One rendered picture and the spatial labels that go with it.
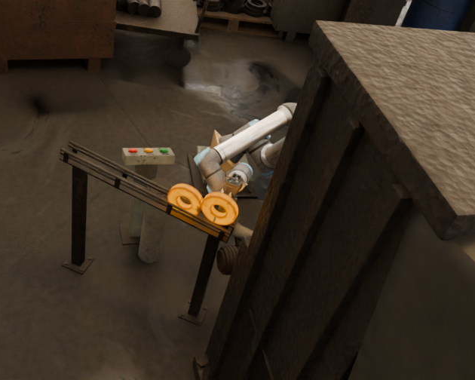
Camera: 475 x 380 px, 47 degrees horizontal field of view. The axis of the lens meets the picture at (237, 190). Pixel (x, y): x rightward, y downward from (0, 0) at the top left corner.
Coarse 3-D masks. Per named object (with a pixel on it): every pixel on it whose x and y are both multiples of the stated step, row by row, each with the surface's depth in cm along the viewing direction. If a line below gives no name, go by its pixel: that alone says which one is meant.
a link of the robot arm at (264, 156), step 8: (272, 144) 325; (280, 144) 298; (256, 152) 326; (264, 152) 321; (272, 152) 310; (256, 160) 328; (264, 160) 321; (272, 160) 315; (264, 168) 327; (272, 168) 324
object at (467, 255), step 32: (416, 224) 102; (416, 256) 102; (448, 256) 94; (384, 288) 114; (416, 288) 102; (448, 288) 94; (384, 320) 112; (416, 320) 102; (448, 320) 94; (384, 352) 113; (416, 352) 103; (448, 352) 94
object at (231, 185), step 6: (234, 174) 235; (228, 180) 228; (234, 180) 229; (240, 180) 236; (222, 186) 232; (228, 186) 227; (234, 186) 226; (240, 186) 231; (228, 192) 228; (234, 192) 227
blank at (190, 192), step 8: (184, 184) 223; (176, 192) 224; (184, 192) 222; (192, 192) 221; (168, 200) 228; (176, 200) 226; (192, 200) 223; (200, 200) 222; (184, 208) 228; (192, 208) 226; (200, 208) 225
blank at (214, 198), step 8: (216, 192) 219; (208, 200) 219; (216, 200) 218; (224, 200) 216; (232, 200) 218; (208, 208) 222; (224, 208) 219; (232, 208) 218; (208, 216) 225; (216, 216) 224; (224, 216) 222; (232, 216) 221; (224, 224) 225
